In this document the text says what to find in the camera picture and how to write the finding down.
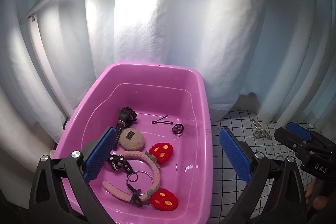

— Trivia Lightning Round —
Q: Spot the person's right hand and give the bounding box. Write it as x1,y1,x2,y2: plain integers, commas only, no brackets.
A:
304,177,328,210

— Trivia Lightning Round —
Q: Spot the gold pearl hair claw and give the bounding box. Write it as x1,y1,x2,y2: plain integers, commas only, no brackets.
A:
252,119,271,140

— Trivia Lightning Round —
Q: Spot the black printed ribbon keychain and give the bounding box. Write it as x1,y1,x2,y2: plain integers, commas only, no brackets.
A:
106,155,138,182

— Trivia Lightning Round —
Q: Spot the strawberry plush headband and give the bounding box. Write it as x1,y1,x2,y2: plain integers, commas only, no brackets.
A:
102,143,179,211

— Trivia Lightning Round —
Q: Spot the black bow hair tie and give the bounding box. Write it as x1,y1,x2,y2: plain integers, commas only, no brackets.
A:
126,183,145,208

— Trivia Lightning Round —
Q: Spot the pink plastic basin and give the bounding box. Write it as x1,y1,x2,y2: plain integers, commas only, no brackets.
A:
55,63,213,223

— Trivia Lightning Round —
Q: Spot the thin wire ring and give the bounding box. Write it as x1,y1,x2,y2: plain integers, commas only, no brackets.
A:
133,170,156,197

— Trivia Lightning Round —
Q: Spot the white black grid cloth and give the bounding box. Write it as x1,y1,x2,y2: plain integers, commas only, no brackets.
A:
208,110,294,223

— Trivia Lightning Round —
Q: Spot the beige plush oval clip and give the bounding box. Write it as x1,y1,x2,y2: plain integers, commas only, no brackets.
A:
119,128,145,151

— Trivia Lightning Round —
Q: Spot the small dark round charm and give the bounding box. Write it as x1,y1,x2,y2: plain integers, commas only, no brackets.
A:
171,123,185,136

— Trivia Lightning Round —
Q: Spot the black hair pin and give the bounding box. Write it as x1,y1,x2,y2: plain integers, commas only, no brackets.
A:
151,115,173,124

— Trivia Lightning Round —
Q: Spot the black wrist watch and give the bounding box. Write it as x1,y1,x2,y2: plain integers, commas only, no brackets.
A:
113,107,137,151

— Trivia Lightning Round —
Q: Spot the white sheer curtain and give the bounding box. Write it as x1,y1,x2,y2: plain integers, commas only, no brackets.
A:
1,0,335,207

